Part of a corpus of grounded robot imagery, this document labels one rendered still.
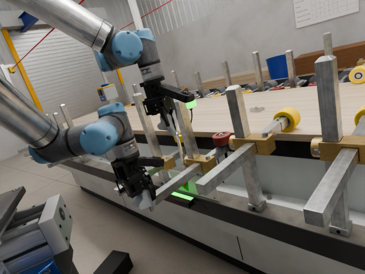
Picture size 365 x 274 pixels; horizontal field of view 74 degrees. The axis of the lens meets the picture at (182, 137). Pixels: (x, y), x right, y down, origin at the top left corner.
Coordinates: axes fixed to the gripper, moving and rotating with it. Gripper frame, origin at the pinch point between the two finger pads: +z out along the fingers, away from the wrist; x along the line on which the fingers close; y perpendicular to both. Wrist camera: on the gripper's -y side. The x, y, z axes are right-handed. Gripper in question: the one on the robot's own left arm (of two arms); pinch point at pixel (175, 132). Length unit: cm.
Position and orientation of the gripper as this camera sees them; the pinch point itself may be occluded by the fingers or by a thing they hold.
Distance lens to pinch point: 87.1
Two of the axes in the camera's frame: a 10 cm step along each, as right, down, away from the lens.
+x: -4.0, 3.8, -8.3
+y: -8.8, 1.0, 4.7
